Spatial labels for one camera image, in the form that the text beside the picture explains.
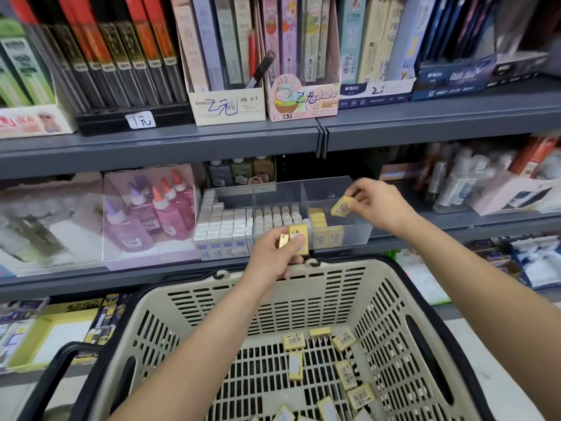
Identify person's left hand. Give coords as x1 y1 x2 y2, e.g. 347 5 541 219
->
241 225 308 291

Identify person's right hand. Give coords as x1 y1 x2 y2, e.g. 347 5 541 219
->
344 178 415 236

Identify beige shopping basket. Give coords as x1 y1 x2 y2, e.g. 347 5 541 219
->
18 254 496 421

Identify row of white green erasers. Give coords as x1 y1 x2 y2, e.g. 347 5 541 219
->
252 204 303 242

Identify rows of white erasers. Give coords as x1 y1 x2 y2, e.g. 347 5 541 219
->
193 188 255 260

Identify yellow erasers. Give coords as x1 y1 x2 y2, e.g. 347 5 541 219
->
307 208 347 251

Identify pile of erasers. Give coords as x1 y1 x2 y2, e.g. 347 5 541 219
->
272 324 378 421

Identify grey store shelves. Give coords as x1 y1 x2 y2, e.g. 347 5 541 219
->
0 0 561 374

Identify person's right forearm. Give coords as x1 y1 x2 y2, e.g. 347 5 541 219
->
394 215 561 421

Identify person's left forearm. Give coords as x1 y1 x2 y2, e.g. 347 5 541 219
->
109 276 282 421

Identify blue white display box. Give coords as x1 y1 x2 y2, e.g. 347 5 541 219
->
337 0 549 111

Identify pink glue display box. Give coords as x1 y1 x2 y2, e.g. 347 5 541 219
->
102 164 203 267

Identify colourful pencil display box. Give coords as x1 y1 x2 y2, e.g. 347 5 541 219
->
263 0 341 122

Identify white pencil display box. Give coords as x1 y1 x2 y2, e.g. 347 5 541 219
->
171 0 266 127

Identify white glue display box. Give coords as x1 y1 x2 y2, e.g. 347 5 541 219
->
0 171 106 277

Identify yellow empty display box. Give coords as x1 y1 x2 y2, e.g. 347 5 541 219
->
4 302 99 374

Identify white eraser display box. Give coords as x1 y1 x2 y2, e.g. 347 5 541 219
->
0 298 49 369

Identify cartoon print display box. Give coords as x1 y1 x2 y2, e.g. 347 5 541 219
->
0 17 78 139

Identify clear plastic divider tray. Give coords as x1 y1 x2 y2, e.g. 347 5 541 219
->
197 177 375 261

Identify translucent glue bottle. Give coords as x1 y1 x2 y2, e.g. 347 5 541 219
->
252 156 275 183
207 159 233 188
230 157 254 186

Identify pink glue bottle orange cap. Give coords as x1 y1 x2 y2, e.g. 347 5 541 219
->
171 169 199 214
160 178 196 226
151 184 188 240

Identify pink glue bottle purple cap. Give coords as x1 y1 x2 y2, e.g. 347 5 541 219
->
105 199 154 253
127 177 163 233

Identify dark blue yellow packets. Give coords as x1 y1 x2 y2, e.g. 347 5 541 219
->
79 294 133 347

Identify black pen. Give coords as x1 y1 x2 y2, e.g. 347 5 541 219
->
245 50 276 88

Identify white price label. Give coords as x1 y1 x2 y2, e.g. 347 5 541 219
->
125 110 157 130

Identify black lead tube display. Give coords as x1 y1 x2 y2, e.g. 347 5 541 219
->
9 0 196 135

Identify row of clear glue bottles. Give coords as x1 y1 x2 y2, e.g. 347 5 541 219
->
0 201 80 260

